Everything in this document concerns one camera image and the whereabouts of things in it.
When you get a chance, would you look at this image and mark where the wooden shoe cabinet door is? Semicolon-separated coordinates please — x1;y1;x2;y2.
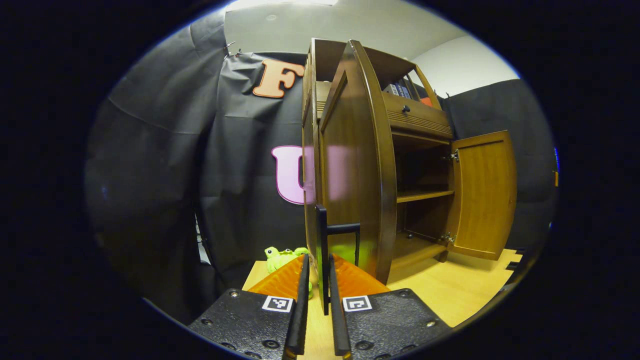
317;40;398;286
445;130;518;261

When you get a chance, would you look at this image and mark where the wooden cabinet drawer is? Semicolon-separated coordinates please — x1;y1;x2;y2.
382;91;455;140

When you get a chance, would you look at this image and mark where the black backdrop cloth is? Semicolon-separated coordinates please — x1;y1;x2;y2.
85;10;560;326

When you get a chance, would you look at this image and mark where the wooden double-door shoe cabinet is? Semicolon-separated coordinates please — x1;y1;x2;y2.
301;38;518;286

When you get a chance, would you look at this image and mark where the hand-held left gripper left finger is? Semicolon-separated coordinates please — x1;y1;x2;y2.
188;253;311;360

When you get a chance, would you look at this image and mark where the black door handle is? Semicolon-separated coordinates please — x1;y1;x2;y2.
315;204;362;316

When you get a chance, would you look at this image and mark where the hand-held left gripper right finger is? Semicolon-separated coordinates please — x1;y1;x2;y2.
327;253;454;360

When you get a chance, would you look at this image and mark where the green frog toy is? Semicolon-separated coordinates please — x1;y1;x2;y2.
264;246;315;300

